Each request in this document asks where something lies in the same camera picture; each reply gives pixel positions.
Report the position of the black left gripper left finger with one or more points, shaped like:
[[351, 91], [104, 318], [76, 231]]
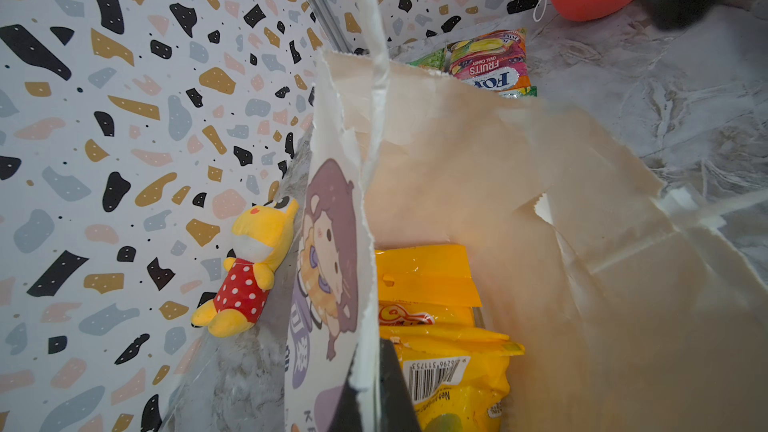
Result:
[[347, 417]]

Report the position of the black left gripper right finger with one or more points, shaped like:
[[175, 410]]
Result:
[[397, 412]]

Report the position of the yellow lemon candy bag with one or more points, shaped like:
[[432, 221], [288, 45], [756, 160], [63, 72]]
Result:
[[456, 376]]

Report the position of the white printed paper bag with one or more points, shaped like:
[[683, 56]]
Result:
[[635, 312]]

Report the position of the green corn chips bag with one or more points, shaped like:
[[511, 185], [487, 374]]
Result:
[[436, 60]]

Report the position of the Fox's fruits candy bag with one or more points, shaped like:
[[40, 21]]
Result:
[[495, 62]]

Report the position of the small green snack box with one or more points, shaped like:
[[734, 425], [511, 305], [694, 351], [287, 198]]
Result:
[[530, 91]]

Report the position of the yellow snack packet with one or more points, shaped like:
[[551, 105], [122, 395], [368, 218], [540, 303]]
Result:
[[426, 285]]

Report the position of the yellow plush toy red dress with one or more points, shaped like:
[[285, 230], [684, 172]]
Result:
[[262, 238]]

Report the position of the aluminium left corner post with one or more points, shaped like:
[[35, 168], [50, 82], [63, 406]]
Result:
[[326, 19]]

